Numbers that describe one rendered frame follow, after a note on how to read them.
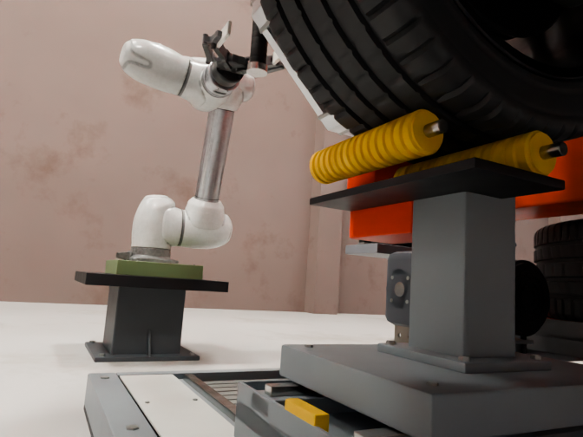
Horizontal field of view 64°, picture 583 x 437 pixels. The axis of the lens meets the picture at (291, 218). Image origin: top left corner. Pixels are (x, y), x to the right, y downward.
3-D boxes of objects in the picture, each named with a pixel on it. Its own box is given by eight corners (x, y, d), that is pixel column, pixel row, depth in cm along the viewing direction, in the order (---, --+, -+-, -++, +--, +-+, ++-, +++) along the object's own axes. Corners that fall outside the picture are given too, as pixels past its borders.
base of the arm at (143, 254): (110, 260, 187) (112, 246, 188) (164, 264, 199) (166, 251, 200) (121, 260, 172) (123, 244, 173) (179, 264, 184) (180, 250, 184)
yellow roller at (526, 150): (548, 168, 52) (547, 119, 53) (381, 200, 78) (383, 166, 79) (579, 176, 55) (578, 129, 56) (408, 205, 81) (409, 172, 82)
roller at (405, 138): (424, 144, 53) (426, 96, 54) (300, 184, 79) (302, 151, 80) (461, 153, 56) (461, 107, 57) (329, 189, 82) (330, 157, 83)
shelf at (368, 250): (376, 252, 140) (377, 243, 141) (344, 254, 155) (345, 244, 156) (476, 264, 160) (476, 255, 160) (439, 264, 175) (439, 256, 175)
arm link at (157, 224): (128, 247, 191) (134, 195, 194) (173, 251, 198) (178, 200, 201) (131, 245, 177) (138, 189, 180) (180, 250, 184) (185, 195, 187)
